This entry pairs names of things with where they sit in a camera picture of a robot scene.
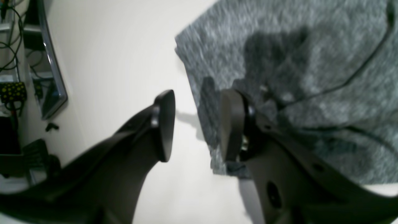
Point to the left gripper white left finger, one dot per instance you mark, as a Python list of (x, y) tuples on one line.
[(102, 185)]

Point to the grey metal shelf frame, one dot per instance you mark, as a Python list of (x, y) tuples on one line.
[(28, 59)]

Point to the grey long-sleeve T-shirt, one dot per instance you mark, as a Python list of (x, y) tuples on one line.
[(323, 71)]

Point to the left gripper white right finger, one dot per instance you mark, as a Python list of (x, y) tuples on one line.
[(294, 186)]

